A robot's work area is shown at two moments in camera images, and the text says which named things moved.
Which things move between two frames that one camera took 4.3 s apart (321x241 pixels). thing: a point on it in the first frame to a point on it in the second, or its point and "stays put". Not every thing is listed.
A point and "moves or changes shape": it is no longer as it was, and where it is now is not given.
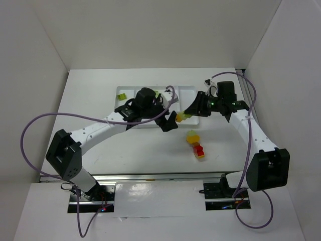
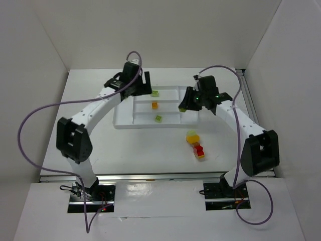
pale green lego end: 184,116 moves or changes shape
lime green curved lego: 157,93 stays put
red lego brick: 198,150 stays put
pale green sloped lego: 191,132 stays put
